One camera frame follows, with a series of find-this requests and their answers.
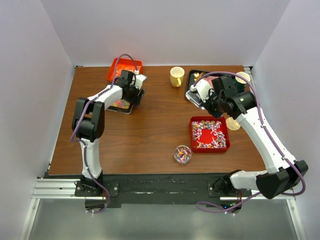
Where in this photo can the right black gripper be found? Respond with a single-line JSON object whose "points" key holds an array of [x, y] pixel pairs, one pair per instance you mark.
{"points": [[215, 114]]}

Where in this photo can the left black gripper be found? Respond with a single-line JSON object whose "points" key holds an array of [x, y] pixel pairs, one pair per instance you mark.
{"points": [[135, 100]]}

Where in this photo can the gold tin of gummies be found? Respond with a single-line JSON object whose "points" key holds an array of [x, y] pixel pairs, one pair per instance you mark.
{"points": [[121, 106]]}

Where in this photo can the red tray of lollipops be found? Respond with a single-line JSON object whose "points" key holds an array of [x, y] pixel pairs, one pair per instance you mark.
{"points": [[208, 134]]}

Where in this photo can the orange tray of candies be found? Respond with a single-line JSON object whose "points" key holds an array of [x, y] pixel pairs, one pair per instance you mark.
{"points": [[123, 64]]}

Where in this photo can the clear plastic jar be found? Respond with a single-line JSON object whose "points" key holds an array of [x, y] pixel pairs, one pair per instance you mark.
{"points": [[182, 154]]}

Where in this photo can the silver metal scoop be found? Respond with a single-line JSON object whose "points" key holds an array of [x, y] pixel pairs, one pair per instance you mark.
{"points": [[194, 98]]}

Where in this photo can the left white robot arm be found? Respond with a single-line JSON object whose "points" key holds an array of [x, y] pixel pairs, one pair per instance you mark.
{"points": [[88, 125]]}

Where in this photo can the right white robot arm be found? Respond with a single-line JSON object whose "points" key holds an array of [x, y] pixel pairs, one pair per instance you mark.
{"points": [[233, 94]]}

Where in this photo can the gold jar lid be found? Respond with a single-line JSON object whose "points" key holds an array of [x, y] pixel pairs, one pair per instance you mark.
{"points": [[232, 124]]}

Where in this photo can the dark green mug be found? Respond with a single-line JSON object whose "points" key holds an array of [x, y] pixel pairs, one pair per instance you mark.
{"points": [[240, 83]]}

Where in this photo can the black serving tray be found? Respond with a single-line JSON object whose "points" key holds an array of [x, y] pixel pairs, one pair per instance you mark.
{"points": [[202, 75]]}

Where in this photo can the gold fork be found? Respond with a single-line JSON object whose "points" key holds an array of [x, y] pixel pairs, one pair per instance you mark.
{"points": [[196, 76]]}

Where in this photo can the yellow mug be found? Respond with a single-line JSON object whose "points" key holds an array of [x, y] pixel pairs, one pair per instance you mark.
{"points": [[177, 76]]}

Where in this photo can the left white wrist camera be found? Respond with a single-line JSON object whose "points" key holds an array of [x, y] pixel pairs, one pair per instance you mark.
{"points": [[138, 79]]}

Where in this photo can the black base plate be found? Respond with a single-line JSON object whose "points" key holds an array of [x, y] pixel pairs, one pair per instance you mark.
{"points": [[157, 189]]}

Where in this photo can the aluminium frame rail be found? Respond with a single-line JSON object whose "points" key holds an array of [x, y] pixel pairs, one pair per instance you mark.
{"points": [[66, 189]]}

